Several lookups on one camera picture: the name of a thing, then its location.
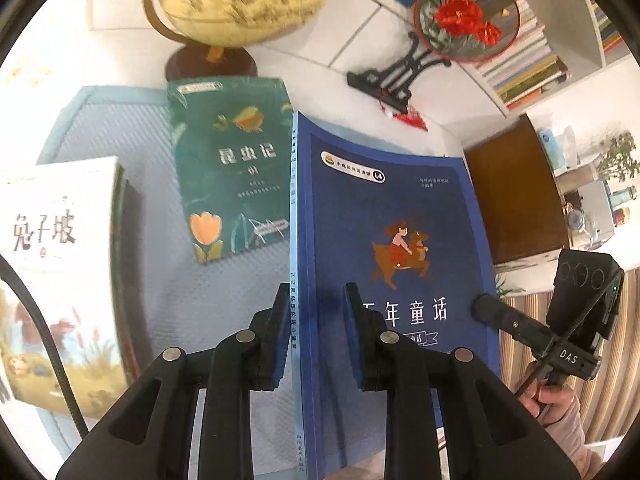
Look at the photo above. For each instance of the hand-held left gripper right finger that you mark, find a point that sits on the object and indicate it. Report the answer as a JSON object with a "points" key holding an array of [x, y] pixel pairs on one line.
{"points": [[356, 345]]}

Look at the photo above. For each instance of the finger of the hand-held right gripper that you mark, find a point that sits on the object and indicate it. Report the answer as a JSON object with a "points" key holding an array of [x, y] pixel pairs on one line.
{"points": [[510, 317]]}

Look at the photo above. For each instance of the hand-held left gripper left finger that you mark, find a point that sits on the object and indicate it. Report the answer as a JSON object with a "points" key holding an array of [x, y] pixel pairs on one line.
{"points": [[277, 355]]}

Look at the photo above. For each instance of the blue book with deer rider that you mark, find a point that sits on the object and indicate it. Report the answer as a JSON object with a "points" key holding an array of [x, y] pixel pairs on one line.
{"points": [[400, 195]]}

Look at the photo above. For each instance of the person's right forearm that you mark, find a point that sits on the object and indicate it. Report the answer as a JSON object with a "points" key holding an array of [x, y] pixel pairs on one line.
{"points": [[575, 440]]}

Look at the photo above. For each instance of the rows of shelved books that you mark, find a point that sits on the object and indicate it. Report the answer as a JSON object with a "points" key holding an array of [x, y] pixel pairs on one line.
{"points": [[525, 75]]}

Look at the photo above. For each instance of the person's right hand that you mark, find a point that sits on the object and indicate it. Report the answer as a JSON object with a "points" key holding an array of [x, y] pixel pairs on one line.
{"points": [[555, 402]]}

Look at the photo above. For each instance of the brown wooden furniture panel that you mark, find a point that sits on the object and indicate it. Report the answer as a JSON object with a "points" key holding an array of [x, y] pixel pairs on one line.
{"points": [[515, 190]]}

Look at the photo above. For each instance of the light blue quilted mat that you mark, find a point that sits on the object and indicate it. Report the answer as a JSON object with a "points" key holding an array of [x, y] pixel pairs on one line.
{"points": [[165, 310]]}

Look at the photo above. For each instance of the small green plant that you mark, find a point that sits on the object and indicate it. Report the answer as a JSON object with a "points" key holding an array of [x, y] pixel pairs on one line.
{"points": [[617, 155]]}

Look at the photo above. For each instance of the pale blue packet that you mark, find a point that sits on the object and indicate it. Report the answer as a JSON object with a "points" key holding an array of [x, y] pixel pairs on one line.
{"points": [[555, 150]]}

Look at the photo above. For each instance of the red tassel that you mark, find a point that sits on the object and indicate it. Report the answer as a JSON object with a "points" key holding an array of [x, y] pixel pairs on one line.
{"points": [[407, 119]]}

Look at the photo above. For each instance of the white book with rabbits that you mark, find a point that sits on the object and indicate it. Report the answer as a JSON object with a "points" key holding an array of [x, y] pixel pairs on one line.
{"points": [[60, 270]]}

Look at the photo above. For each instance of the teal insect book with tulip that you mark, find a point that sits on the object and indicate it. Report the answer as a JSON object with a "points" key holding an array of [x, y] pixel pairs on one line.
{"points": [[225, 125]]}

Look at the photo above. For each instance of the black carved fan stand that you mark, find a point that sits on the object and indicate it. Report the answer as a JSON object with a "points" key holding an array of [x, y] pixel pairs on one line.
{"points": [[400, 70]]}

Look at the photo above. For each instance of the round embroidered flower fan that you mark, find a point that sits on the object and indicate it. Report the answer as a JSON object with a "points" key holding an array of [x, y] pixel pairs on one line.
{"points": [[460, 15]]}

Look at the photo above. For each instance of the white bookshelf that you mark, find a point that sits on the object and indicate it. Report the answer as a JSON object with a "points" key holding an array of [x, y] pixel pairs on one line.
{"points": [[350, 25]]}

